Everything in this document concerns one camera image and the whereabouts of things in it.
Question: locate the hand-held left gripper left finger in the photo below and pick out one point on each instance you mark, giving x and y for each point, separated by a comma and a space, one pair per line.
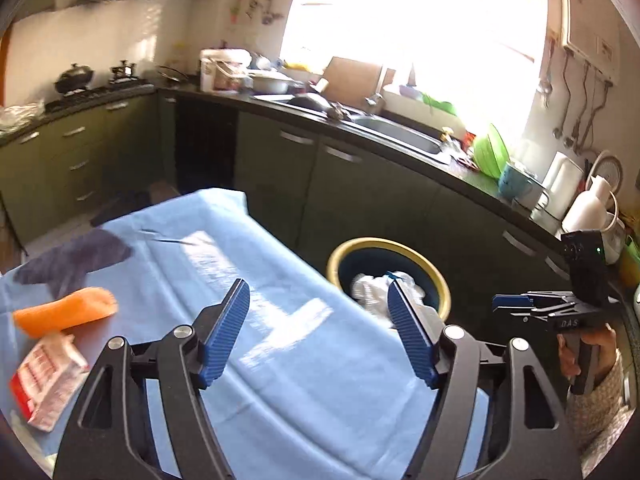
225, 332

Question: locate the green plastic colander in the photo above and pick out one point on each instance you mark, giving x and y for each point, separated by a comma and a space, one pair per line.
492, 155

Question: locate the black gas stove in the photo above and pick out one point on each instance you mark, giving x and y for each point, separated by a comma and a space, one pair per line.
100, 94

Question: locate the light blue tablecloth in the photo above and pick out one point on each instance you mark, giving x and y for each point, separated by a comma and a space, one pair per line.
300, 400

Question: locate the blue mug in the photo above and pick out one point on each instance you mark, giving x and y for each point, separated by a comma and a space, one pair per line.
515, 182

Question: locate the person's right forearm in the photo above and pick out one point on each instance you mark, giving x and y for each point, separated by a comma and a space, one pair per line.
595, 420

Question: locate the white water heater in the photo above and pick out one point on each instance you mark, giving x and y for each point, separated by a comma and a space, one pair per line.
590, 25

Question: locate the steel faucet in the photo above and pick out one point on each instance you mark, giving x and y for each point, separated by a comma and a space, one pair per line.
375, 102

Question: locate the black wok with lid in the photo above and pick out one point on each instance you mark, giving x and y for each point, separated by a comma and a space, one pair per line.
75, 80

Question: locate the person's right hand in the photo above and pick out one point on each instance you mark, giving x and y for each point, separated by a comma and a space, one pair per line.
607, 350

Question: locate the blue bin with yellow rim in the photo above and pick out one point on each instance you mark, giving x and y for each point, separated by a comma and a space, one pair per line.
385, 245

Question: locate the wooden cutting board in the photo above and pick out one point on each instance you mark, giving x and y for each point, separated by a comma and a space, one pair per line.
357, 82

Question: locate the white kettle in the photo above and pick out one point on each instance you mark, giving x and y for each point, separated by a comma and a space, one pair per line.
565, 180

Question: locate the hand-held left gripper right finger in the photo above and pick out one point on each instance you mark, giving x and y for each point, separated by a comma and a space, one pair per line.
412, 332

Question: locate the hanging kitchen utensils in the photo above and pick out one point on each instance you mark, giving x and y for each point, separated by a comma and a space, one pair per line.
255, 7

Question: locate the red and white carton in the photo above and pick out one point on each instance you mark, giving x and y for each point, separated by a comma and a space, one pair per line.
45, 380

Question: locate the green kitchen cabinets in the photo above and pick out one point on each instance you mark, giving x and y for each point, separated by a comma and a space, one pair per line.
280, 170

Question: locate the white basin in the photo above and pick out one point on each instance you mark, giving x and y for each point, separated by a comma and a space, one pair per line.
270, 82

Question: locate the black pan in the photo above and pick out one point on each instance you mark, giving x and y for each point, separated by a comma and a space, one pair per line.
310, 101

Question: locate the metal pan lid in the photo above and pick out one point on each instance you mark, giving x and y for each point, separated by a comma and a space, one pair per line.
174, 74

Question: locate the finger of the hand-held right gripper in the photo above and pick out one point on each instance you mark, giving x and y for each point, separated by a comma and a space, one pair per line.
512, 301
525, 312

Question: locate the steel sink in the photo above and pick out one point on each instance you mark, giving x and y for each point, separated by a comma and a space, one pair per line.
400, 135

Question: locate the clear plastic bag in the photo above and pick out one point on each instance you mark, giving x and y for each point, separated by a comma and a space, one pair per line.
20, 115

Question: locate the bright window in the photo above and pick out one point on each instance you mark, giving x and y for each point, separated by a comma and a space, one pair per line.
415, 20

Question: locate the green plastic bowl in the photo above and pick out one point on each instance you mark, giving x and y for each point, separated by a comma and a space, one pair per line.
440, 102

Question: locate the round white plate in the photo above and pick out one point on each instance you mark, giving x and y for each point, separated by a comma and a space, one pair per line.
610, 172

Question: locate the white trash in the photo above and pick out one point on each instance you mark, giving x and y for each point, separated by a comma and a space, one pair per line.
367, 290

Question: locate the black kitchen countertop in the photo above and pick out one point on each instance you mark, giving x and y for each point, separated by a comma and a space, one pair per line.
260, 103

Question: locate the white thermos jug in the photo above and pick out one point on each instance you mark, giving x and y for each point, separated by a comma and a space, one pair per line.
587, 207

